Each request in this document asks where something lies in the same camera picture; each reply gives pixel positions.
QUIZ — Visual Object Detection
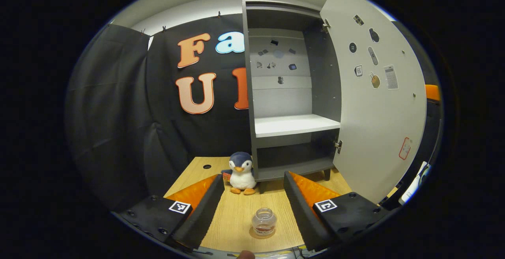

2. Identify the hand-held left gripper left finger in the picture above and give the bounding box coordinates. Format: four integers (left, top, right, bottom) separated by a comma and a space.
112, 174, 225, 251

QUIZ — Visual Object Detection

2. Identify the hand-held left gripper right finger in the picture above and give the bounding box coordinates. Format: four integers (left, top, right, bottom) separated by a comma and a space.
283, 171, 389, 251

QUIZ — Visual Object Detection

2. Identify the clear plastic bottle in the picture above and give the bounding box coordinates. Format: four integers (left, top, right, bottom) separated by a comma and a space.
251, 208, 278, 237

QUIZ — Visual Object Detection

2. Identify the cream cabinet door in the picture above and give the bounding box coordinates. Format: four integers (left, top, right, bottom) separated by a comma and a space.
320, 0, 428, 204

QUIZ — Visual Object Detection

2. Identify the penguin plush toy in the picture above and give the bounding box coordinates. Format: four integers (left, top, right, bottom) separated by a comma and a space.
221, 152, 259, 195

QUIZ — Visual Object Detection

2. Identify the white and blue object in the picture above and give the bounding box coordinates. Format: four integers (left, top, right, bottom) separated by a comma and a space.
398, 161, 431, 205

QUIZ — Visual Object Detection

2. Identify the black backdrop cloth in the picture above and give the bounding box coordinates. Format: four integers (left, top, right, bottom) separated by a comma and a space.
65, 12, 253, 212

